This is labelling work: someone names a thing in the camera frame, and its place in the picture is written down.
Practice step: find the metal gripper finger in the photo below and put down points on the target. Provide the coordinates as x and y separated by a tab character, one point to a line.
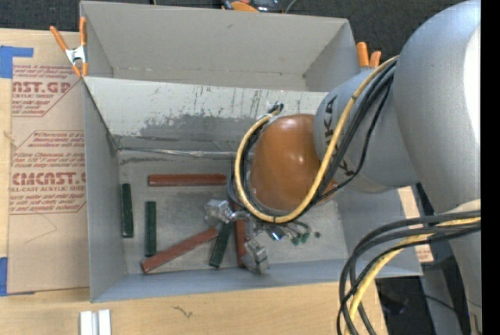
218	210
256	257

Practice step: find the red-brown flat block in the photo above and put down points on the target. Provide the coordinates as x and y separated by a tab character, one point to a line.
177	250
240	245
187	180

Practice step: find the dark green flat block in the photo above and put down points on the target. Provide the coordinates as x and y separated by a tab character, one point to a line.
220	246
127	210
150	228

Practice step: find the grey metal bin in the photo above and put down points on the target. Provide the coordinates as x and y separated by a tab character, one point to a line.
176	214

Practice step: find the brown cardboard board, red print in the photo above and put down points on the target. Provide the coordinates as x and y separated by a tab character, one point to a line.
47	239

